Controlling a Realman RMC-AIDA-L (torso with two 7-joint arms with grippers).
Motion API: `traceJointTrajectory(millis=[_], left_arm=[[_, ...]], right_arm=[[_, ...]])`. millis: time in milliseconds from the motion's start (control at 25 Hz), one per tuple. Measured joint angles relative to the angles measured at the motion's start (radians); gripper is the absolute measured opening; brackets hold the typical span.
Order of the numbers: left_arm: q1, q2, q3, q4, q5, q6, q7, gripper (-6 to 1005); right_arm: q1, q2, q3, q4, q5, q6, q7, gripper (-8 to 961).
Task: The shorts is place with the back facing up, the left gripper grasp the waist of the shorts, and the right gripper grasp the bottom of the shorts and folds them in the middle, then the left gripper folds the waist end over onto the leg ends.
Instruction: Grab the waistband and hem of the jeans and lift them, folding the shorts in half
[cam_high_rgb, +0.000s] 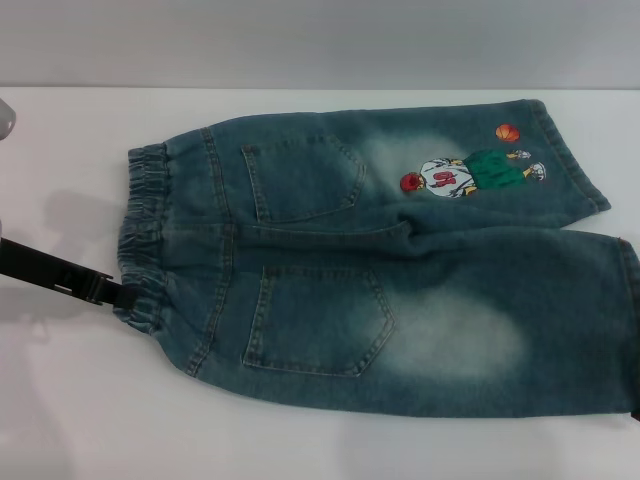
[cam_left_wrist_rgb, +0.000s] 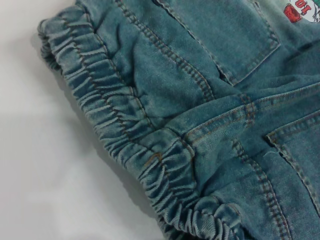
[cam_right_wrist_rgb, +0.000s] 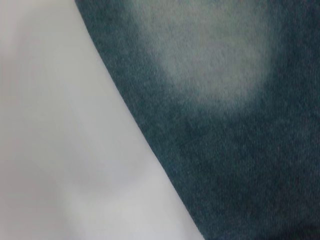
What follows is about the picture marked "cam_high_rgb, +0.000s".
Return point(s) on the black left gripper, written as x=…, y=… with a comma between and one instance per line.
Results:
x=50, y=267

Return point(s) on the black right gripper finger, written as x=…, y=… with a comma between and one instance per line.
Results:
x=636, y=414

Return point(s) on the blue denim shorts with print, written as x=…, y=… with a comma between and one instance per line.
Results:
x=350, y=250

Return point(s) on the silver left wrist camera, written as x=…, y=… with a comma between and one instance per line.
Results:
x=6, y=120

